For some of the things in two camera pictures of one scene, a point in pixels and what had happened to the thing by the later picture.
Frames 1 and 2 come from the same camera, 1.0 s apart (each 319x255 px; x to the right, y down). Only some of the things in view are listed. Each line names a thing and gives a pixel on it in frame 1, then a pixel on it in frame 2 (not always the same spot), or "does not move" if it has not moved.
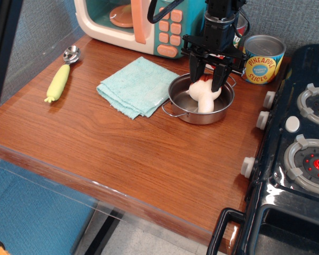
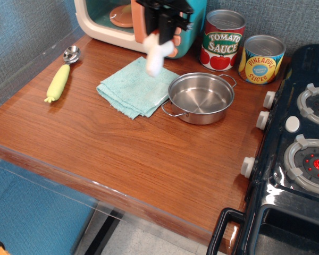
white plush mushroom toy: x=200 y=91 → x=156 y=50
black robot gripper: x=217 y=43 → x=173 y=11
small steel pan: x=182 y=104 does not move
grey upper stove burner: x=313 y=103 does not move
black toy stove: x=287 y=210 does not move
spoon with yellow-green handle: x=59 y=78 does not move
